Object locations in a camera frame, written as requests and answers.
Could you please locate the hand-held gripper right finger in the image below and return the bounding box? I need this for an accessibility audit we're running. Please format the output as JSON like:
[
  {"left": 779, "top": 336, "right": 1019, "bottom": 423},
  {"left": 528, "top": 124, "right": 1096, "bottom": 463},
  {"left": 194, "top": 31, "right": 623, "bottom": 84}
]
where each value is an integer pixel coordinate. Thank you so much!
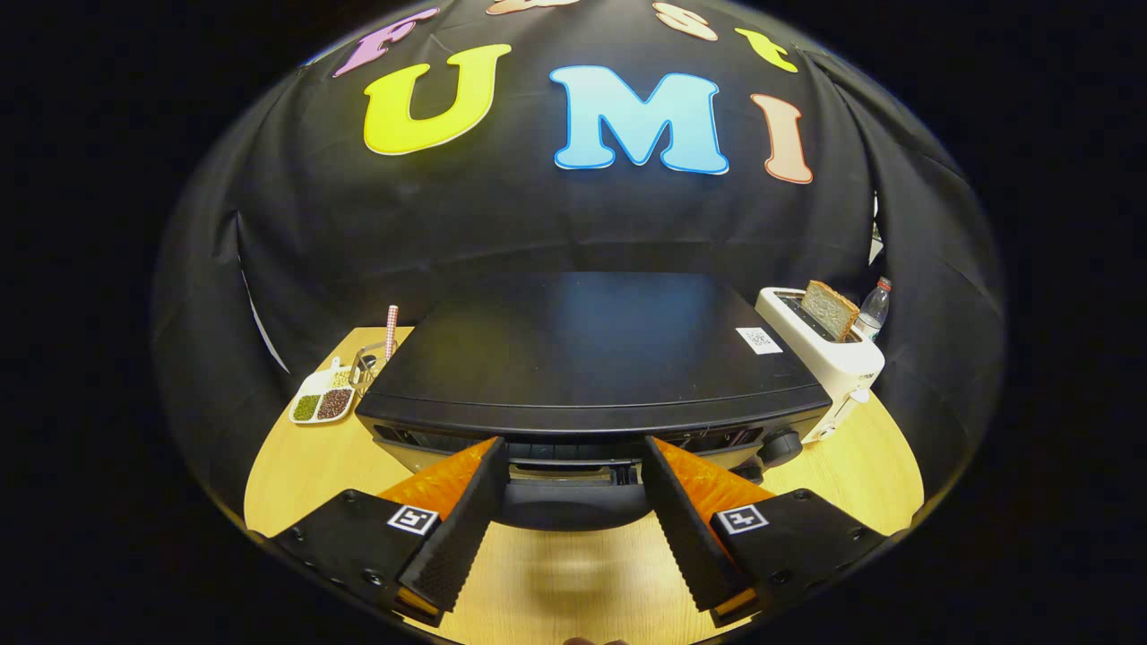
[{"left": 641, "top": 436, "right": 906, "bottom": 628}]

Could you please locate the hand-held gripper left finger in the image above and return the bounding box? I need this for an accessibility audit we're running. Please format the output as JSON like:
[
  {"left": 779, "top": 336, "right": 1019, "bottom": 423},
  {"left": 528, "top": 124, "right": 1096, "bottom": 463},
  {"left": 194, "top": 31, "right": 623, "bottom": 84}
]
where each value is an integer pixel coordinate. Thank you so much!
[{"left": 249, "top": 436, "right": 507, "bottom": 628}]

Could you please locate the black toaster oven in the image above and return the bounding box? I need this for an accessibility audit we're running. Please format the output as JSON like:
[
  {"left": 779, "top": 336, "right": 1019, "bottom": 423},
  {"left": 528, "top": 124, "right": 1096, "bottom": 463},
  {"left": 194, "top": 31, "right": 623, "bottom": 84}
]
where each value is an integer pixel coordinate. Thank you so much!
[{"left": 355, "top": 271, "right": 832, "bottom": 531}]

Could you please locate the white pop-up toaster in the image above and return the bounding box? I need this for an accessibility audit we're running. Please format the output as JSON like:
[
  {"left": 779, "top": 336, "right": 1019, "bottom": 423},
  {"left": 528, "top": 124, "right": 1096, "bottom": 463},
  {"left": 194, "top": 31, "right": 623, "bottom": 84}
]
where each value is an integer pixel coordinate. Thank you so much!
[{"left": 755, "top": 287, "right": 886, "bottom": 444}]

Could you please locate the white divided dish of beans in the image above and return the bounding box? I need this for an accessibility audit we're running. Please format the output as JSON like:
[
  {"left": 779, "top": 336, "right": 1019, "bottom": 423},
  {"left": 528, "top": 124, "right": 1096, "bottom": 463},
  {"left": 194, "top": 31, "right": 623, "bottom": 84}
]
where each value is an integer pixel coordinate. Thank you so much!
[{"left": 289, "top": 357, "right": 359, "bottom": 426}]

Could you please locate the clear glass cup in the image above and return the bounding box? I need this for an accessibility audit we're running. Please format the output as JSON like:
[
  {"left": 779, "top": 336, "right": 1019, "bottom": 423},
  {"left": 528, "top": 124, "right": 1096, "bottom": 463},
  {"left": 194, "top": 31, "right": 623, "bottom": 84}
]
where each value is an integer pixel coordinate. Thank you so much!
[{"left": 351, "top": 340, "right": 391, "bottom": 400}]

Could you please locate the brown bread slice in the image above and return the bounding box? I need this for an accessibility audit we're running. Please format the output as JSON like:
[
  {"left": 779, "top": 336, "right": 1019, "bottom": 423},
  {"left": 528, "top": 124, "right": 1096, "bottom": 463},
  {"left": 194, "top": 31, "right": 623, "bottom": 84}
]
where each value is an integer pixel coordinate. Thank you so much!
[{"left": 800, "top": 279, "right": 860, "bottom": 342}]

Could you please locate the clear water bottle red label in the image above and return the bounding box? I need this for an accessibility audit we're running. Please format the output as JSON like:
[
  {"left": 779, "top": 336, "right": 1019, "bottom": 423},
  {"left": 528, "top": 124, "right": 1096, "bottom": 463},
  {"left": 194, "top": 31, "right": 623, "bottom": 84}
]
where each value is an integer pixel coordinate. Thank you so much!
[{"left": 854, "top": 277, "right": 893, "bottom": 342}]

